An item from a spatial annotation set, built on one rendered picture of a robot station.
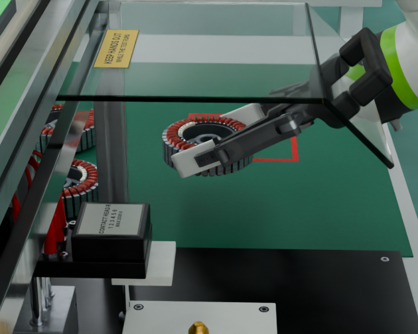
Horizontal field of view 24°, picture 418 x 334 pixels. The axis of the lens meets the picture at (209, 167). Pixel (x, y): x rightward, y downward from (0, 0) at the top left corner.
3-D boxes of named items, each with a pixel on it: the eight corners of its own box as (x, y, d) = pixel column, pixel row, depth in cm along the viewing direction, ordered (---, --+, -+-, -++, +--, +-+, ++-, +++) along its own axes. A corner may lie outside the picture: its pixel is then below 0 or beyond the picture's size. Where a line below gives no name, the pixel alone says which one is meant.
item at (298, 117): (318, 112, 110) (328, 118, 105) (277, 134, 110) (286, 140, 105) (308, 94, 109) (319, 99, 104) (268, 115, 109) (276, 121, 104)
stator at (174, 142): (267, 148, 122) (267, 121, 120) (231, 186, 112) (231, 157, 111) (187, 134, 126) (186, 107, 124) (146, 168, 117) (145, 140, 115)
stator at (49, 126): (8, 150, 136) (6, 126, 135) (46, 120, 146) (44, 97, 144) (81, 162, 133) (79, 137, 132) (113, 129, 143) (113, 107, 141)
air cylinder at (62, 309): (79, 331, 96) (76, 284, 93) (67, 380, 89) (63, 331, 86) (28, 330, 96) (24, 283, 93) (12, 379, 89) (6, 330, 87)
